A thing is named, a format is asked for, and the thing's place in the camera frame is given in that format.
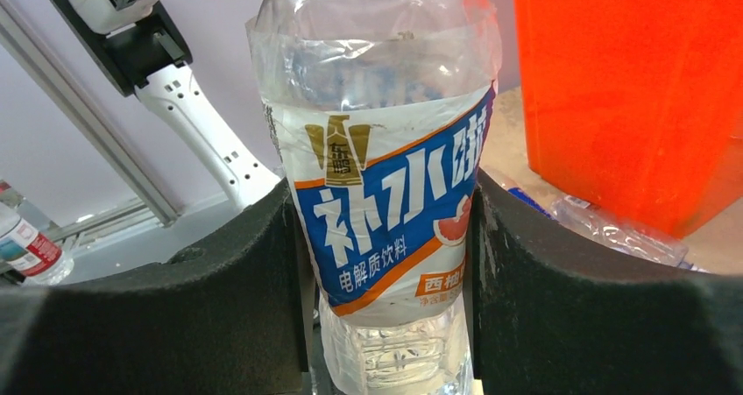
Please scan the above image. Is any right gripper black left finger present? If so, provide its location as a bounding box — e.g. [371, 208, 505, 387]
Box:
[1, 182, 308, 394]

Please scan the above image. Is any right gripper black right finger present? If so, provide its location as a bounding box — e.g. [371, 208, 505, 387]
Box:
[467, 172, 742, 394]

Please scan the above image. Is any white blue label bottle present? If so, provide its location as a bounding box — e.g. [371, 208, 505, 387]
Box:
[247, 0, 501, 394]

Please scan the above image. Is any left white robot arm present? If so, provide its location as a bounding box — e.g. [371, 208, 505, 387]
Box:
[50, 0, 280, 211]

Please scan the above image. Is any orange plastic bin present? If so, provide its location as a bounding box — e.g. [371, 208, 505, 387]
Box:
[514, 0, 742, 237]

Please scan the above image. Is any small clear bottle white cap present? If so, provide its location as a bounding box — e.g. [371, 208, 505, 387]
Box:
[550, 194, 704, 272]

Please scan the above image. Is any Pepsi label clear bottle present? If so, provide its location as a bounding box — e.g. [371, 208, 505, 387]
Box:
[488, 170, 554, 220]

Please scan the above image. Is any crushed red blue label bottle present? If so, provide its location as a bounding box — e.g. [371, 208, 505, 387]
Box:
[1, 180, 74, 286]

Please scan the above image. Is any aluminium frame rail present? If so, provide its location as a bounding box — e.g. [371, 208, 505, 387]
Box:
[1, 0, 179, 284]

